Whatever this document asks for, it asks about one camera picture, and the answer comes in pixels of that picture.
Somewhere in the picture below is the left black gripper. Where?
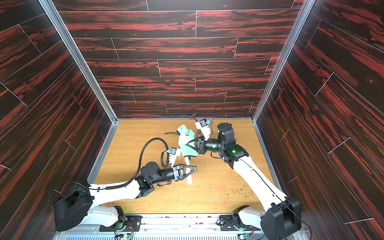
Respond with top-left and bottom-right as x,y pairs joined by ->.
149,165 -> 195,187

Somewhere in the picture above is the green microfibre rag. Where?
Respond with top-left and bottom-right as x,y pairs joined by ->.
177,125 -> 198,157

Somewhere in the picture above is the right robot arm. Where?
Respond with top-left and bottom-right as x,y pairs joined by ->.
177,120 -> 302,240

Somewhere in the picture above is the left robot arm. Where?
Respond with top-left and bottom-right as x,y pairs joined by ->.
53,162 -> 197,232

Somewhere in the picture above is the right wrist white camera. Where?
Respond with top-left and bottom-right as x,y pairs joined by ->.
195,119 -> 211,140

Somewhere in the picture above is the wrist white camera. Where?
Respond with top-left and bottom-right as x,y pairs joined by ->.
195,119 -> 211,140
167,148 -> 181,167

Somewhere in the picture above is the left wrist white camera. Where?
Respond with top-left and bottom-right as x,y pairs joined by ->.
167,148 -> 181,167

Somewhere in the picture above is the left black corrugated cable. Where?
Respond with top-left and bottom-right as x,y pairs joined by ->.
104,137 -> 170,190

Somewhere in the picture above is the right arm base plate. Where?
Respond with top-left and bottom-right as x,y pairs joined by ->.
216,214 -> 261,232

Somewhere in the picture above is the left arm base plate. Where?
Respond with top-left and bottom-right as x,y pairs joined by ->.
99,215 -> 143,233

